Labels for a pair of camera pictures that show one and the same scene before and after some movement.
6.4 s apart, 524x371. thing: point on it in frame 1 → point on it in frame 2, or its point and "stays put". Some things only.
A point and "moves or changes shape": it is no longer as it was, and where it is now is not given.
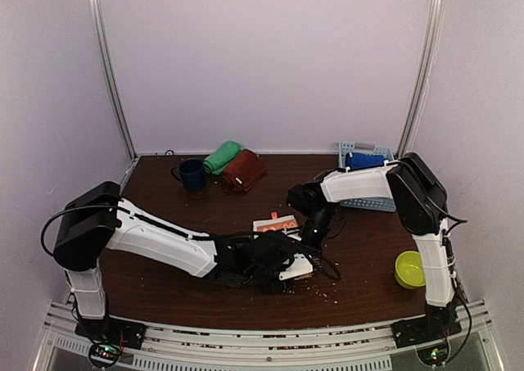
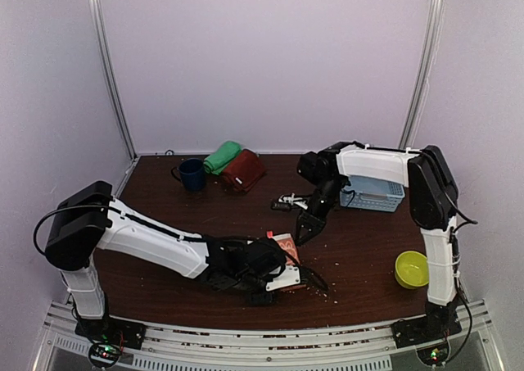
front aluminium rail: x=231 y=348 stays put
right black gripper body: x=315 y=249 → x=319 y=219
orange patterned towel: x=286 y=225 moves or changes shape
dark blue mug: x=191 y=172 stays put
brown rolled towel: x=245 y=171 stays put
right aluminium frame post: x=431 y=44 stays put
